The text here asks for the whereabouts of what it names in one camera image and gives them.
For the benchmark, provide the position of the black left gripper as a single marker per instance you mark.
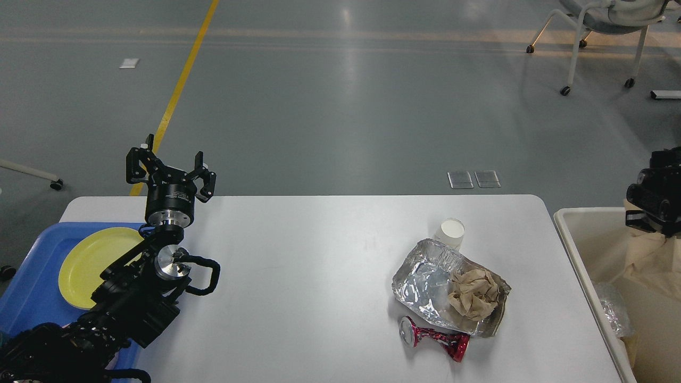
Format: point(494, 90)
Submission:
point(168, 203)

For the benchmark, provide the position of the yellow plastic plate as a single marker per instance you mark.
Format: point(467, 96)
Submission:
point(79, 274)

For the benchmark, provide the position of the silver foil wrapper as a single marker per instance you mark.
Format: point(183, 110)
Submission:
point(424, 281)

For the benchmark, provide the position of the small clear plastic cup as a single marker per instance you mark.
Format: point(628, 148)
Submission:
point(451, 233)

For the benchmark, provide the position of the brown paper ball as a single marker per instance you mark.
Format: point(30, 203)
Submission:
point(474, 294)

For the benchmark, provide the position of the crushed red can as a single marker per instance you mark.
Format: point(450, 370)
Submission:
point(454, 344)

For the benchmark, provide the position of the clear plastic bottle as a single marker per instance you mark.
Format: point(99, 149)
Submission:
point(615, 310)

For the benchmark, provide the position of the brown paper bag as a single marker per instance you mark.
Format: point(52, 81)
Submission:
point(653, 261)

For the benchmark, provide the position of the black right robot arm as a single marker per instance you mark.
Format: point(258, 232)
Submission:
point(655, 196)

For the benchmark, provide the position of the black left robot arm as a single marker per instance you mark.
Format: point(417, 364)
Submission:
point(138, 297)

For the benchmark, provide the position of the white caster leg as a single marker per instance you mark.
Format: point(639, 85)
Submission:
point(55, 182)

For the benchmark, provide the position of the blue plastic tray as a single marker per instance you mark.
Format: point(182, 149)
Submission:
point(33, 297)

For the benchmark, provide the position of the floor outlet plate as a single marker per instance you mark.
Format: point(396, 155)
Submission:
point(487, 179)
point(460, 180)

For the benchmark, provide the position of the beige plastic bin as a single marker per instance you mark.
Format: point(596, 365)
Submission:
point(596, 240)

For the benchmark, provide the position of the white office chair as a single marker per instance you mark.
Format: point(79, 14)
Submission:
point(612, 18)

